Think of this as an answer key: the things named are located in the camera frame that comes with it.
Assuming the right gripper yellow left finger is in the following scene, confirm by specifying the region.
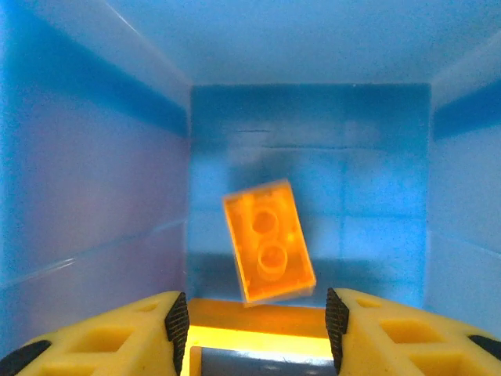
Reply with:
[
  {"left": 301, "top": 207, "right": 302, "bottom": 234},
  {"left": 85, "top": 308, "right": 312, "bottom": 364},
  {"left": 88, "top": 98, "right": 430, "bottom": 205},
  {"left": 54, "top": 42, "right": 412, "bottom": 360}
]
[{"left": 0, "top": 290, "right": 191, "bottom": 376}]

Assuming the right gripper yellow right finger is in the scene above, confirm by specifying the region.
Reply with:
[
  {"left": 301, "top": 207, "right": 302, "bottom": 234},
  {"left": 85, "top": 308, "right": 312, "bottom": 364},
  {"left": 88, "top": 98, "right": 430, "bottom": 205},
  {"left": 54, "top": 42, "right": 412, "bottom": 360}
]
[{"left": 325, "top": 287, "right": 501, "bottom": 376}]

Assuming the orange lego brick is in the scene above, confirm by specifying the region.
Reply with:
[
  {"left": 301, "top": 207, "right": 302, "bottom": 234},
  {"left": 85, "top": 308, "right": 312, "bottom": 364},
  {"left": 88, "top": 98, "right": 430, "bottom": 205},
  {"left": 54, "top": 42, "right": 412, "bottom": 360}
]
[{"left": 222, "top": 178, "right": 317, "bottom": 306}]

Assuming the blue plastic bin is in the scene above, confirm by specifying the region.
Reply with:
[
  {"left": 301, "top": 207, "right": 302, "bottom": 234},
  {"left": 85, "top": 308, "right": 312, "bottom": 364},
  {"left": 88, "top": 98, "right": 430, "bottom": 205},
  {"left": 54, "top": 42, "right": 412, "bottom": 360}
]
[{"left": 0, "top": 0, "right": 501, "bottom": 376}]

